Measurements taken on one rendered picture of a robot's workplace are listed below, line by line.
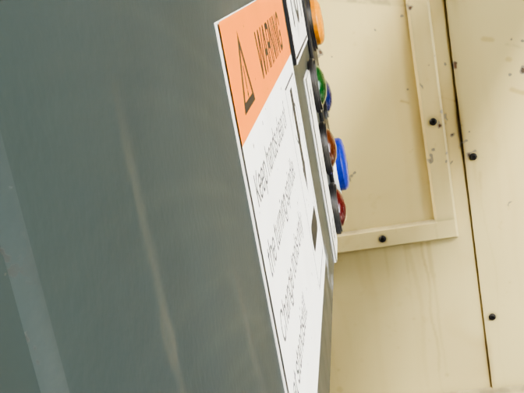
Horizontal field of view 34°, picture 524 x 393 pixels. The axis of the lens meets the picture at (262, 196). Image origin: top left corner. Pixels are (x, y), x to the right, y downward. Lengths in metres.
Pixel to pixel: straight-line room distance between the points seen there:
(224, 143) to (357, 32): 1.03
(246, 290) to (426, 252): 1.11
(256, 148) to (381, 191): 1.04
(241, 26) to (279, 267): 0.05
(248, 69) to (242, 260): 0.06
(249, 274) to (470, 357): 1.18
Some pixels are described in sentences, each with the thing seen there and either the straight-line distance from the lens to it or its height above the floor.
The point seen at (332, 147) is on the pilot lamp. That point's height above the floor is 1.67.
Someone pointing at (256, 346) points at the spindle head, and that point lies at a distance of 0.16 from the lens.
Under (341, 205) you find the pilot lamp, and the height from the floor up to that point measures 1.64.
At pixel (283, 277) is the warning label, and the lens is 0.20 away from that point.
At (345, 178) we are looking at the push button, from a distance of 0.47.
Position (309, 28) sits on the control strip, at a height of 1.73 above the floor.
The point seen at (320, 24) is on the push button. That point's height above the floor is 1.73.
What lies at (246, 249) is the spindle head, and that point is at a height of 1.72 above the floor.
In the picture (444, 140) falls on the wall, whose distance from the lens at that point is 1.20.
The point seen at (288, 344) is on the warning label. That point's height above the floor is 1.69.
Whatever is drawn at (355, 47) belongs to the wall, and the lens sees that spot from 1.18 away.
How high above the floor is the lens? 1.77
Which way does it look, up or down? 15 degrees down
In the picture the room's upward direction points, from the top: 11 degrees counter-clockwise
